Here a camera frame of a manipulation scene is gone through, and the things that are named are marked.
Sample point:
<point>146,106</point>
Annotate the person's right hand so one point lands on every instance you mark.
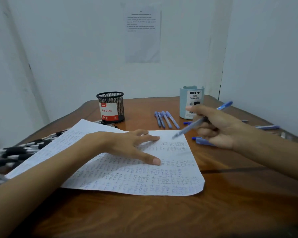
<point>221,128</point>

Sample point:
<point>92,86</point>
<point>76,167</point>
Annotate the person's left hand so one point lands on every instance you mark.
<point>121,144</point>

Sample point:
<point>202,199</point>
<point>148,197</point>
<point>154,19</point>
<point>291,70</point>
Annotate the person's left thumb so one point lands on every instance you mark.
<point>150,158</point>

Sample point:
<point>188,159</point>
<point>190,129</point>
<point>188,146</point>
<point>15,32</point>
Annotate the person's right thumb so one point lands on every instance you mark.
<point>200,119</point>

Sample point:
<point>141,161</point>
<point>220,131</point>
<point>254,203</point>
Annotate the person's left middle finger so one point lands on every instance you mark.
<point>140,132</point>

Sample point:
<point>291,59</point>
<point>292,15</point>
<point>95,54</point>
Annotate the blue ballpoint pen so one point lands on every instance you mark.
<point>268,127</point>
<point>187,123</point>
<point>161,120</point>
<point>158,119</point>
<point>172,120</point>
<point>203,142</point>
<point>188,128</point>
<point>166,119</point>
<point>195,138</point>

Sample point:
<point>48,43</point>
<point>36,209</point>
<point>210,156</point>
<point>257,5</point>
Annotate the handwritten white paper sheet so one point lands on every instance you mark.
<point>139,175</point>

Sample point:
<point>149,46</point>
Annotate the person's right forearm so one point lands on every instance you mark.
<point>275,153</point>

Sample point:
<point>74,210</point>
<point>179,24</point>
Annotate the person's left forearm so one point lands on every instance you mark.
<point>39,180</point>

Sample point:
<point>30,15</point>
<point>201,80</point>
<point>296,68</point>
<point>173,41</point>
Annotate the light blue desk organizer cup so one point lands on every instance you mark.
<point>188,101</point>

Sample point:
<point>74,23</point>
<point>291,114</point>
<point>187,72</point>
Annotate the black silver pen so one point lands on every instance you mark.
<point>109,125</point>

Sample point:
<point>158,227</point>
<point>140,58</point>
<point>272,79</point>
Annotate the black mesh pen holder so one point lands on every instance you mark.
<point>111,107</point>

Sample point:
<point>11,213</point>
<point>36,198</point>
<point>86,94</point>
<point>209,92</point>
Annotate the printed paper notice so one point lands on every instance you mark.
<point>142,37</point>

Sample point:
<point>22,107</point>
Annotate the pile of black pens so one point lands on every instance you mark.
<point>17,153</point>

